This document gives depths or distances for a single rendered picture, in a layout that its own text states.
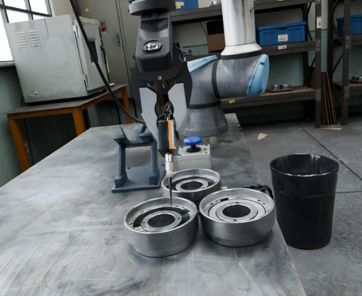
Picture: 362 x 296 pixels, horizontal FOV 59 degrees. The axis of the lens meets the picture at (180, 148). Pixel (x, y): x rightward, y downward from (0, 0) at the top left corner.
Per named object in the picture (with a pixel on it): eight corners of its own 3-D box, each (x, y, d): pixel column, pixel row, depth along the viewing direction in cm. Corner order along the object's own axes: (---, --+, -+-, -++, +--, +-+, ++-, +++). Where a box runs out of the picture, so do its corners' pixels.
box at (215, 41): (246, 49, 370) (244, 13, 359) (202, 54, 376) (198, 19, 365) (243, 49, 410) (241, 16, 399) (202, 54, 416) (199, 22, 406)
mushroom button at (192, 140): (203, 161, 70) (200, 138, 68) (185, 162, 70) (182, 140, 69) (203, 155, 73) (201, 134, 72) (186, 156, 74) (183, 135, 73)
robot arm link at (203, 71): (192, 98, 110) (187, 57, 107) (230, 96, 105) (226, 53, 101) (176, 105, 100) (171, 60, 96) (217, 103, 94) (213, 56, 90)
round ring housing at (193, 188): (158, 215, 54) (155, 193, 52) (169, 189, 63) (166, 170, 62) (222, 213, 52) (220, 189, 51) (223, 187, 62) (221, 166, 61)
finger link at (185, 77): (198, 104, 52) (185, 49, 50) (197, 106, 51) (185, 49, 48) (169, 111, 53) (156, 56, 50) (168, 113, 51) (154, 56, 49)
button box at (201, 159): (212, 173, 69) (209, 151, 67) (179, 176, 70) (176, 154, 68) (211, 161, 76) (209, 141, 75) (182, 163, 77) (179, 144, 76)
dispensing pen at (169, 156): (159, 205, 47) (156, 101, 53) (164, 208, 51) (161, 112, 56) (173, 204, 47) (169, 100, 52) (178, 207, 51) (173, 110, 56)
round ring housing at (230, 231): (290, 236, 43) (290, 209, 42) (219, 258, 41) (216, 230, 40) (251, 205, 53) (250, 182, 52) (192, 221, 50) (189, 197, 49)
